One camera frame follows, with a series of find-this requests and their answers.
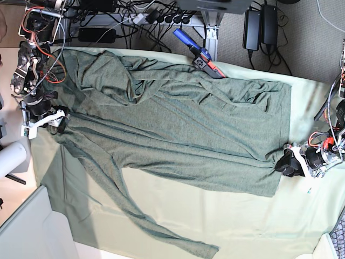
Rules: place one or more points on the black power adapter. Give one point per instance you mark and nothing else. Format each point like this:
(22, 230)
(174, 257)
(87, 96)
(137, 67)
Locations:
(251, 33)
(269, 24)

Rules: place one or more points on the green T-shirt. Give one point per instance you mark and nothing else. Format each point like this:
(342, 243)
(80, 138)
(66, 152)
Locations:
(172, 121)

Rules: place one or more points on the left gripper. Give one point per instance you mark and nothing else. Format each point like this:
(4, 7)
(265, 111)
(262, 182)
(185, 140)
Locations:
(289, 166)

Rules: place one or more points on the black power brick under table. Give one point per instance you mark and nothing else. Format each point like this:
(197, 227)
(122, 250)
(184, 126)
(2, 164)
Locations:
(97, 35)

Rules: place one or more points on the black power adapter right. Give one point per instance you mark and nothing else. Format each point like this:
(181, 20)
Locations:
(269, 24)

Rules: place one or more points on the light green table cloth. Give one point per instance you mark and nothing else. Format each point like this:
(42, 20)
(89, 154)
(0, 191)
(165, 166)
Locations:
(240, 225)

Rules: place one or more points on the red and blue clamp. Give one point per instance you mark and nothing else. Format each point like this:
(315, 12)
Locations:
(202, 59)

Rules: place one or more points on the white cylinder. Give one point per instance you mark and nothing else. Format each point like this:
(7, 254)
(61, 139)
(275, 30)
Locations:
(13, 159)

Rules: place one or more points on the white power strip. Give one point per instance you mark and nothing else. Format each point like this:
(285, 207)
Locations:
(113, 19)

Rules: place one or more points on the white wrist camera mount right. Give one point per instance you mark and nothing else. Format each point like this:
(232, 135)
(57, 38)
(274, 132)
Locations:
(29, 129)

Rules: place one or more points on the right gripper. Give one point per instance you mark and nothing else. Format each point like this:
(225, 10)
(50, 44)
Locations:
(58, 125)

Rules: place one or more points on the black power adapter left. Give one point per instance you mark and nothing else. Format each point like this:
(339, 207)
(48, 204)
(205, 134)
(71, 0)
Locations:
(251, 33)

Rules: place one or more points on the aluminium table frame leg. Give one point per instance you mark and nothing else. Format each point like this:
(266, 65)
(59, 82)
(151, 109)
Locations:
(212, 21)

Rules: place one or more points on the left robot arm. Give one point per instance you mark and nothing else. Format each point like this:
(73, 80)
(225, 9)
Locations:
(323, 150)

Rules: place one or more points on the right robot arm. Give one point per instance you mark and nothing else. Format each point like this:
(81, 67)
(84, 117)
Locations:
(39, 27)

